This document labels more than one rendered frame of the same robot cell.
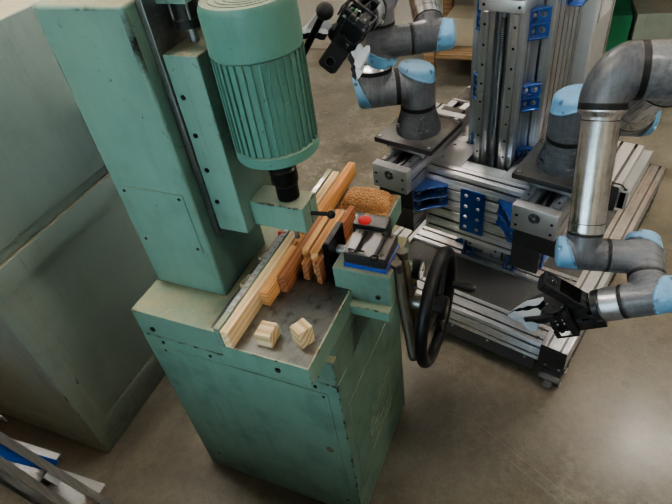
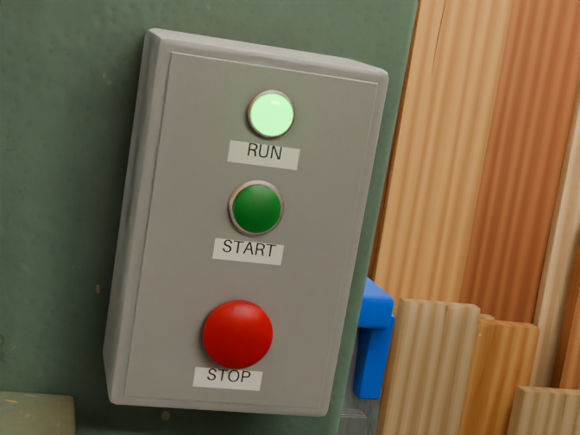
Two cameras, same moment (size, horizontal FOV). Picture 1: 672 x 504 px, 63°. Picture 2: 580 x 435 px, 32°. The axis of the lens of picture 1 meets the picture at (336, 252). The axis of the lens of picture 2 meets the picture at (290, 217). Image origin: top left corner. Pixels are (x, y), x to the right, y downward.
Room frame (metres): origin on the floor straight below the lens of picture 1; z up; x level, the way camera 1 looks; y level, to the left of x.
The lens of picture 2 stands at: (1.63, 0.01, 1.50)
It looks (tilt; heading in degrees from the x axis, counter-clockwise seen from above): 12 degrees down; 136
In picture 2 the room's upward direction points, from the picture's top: 10 degrees clockwise
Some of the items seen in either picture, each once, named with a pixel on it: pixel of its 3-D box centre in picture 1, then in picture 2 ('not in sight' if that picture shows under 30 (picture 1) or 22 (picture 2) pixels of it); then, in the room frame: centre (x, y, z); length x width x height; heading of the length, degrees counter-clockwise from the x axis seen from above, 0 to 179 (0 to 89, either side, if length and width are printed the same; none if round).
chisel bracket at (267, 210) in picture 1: (285, 210); not in sight; (1.03, 0.10, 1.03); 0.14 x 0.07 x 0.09; 61
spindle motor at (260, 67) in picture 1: (263, 79); not in sight; (1.02, 0.09, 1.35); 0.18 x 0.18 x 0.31
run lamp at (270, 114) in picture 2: not in sight; (272, 115); (1.33, 0.28, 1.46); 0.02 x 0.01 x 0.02; 61
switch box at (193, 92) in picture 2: not in sight; (237, 223); (1.30, 0.30, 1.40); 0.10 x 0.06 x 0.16; 61
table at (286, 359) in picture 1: (340, 273); not in sight; (0.96, 0.00, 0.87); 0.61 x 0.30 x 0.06; 151
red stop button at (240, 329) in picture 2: not in sight; (237, 334); (1.33, 0.28, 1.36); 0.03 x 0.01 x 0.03; 61
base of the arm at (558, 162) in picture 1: (565, 148); not in sight; (1.33, -0.71, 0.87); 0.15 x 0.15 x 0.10
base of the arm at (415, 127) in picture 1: (418, 115); not in sight; (1.67, -0.35, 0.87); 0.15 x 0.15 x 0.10
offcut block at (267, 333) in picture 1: (267, 334); not in sight; (0.76, 0.17, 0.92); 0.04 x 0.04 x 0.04; 64
